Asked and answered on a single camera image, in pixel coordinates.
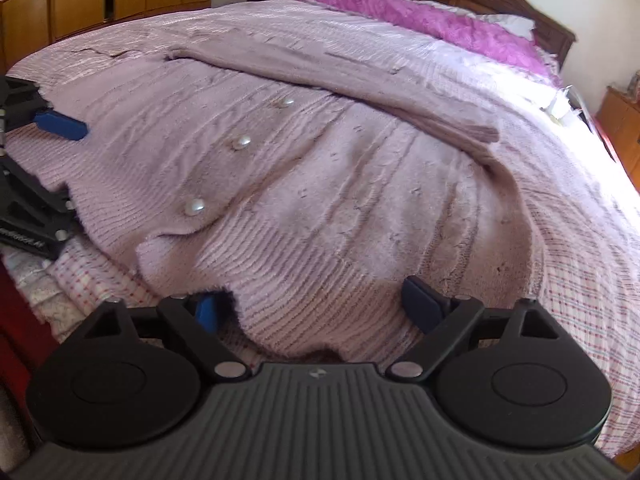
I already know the pink knitted cardigan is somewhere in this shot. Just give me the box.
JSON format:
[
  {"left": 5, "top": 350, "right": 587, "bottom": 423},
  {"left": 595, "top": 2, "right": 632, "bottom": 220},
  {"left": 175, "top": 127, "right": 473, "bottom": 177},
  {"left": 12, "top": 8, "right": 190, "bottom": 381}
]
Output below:
[{"left": 9, "top": 35, "right": 533, "bottom": 361}]

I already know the pink checkered bed sheet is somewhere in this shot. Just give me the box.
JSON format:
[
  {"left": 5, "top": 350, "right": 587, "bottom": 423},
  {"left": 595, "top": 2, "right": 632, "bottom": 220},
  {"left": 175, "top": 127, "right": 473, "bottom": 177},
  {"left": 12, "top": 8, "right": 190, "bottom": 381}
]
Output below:
[{"left": 12, "top": 0, "right": 639, "bottom": 456}]

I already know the wooden dresser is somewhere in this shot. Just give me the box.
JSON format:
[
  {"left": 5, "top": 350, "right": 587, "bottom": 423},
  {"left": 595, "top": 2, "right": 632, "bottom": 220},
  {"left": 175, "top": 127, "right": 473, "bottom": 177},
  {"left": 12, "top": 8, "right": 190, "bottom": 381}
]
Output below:
[{"left": 597, "top": 87, "right": 640, "bottom": 190}]

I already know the magenta crinkled pillow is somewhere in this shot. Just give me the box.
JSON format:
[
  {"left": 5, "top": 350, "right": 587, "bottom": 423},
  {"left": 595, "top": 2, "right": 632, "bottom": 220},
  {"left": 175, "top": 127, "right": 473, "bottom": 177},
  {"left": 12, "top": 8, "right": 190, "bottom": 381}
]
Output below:
[{"left": 304, "top": 0, "right": 561, "bottom": 84}]

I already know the white pillow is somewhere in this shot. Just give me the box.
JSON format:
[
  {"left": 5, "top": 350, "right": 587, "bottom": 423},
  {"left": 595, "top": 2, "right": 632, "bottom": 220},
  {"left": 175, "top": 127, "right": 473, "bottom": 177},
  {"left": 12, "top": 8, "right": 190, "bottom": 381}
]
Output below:
[{"left": 425, "top": 0, "right": 536, "bottom": 41}]

